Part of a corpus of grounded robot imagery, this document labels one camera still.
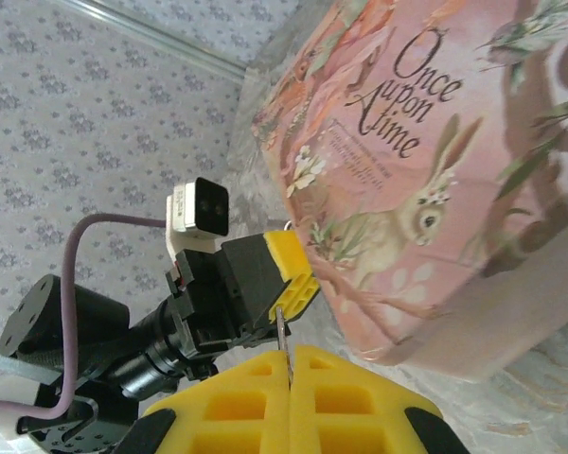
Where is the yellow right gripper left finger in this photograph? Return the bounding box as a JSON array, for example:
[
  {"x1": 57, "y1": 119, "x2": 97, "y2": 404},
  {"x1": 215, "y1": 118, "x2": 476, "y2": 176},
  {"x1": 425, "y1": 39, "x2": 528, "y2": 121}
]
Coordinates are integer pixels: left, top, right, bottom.
[{"x1": 115, "y1": 350, "x2": 291, "y2": 454}]

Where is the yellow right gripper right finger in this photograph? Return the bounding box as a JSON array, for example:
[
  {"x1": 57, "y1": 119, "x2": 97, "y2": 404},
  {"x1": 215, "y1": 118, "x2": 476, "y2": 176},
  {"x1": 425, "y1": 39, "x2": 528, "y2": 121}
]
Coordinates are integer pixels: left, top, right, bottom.
[{"x1": 289, "y1": 344, "x2": 470, "y2": 454}]

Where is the silver key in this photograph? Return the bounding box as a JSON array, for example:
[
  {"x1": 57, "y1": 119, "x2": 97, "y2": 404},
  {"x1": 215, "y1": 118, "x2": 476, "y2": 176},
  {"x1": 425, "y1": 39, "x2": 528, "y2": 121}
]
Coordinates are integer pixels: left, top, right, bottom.
[{"x1": 275, "y1": 305, "x2": 295, "y2": 385}]

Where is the pink storybook box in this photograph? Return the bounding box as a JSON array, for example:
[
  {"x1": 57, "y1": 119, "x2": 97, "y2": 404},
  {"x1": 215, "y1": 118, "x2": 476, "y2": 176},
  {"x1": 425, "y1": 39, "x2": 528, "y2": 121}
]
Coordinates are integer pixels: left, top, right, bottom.
[{"x1": 250, "y1": 0, "x2": 568, "y2": 384}]

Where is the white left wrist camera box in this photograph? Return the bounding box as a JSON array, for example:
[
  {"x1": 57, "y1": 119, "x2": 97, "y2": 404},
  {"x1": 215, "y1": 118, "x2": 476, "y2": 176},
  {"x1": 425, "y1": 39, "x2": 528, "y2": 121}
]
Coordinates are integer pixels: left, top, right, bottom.
[{"x1": 164, "y1": 177, "x2": 232, "y2": 254}]

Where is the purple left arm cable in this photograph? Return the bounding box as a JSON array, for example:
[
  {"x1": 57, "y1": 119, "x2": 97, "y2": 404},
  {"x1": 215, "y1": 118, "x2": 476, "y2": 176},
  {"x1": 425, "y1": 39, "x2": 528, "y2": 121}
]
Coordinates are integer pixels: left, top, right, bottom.
[{"x1": 0, "y1": 213, "x2": 169, "y2": 422}]

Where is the aluminium frame post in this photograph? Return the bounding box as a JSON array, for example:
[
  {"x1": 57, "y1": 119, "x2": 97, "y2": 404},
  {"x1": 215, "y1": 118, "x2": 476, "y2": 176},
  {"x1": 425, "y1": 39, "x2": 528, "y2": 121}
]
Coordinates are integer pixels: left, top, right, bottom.
[{"x1": 56, "y1": 0, "x2": 247, "y2": 82}]

